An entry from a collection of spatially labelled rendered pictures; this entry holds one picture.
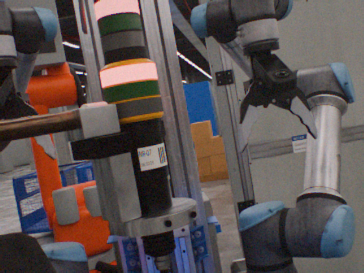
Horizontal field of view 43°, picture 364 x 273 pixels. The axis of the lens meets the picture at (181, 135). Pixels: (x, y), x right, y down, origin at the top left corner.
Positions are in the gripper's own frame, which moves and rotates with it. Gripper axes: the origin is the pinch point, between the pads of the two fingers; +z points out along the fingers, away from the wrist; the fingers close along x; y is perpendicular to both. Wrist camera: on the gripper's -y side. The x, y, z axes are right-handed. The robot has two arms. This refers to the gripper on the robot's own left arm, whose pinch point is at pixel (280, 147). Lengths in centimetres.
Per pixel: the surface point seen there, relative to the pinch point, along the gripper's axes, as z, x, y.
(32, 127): -11, 32, -56
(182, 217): -2, 23, -53
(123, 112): -11, 26, -53
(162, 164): -6, 24, -52
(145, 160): -7, 25, -52
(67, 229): 75, 111, 323
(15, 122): -11, 33, -56
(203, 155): 89, -78, 867
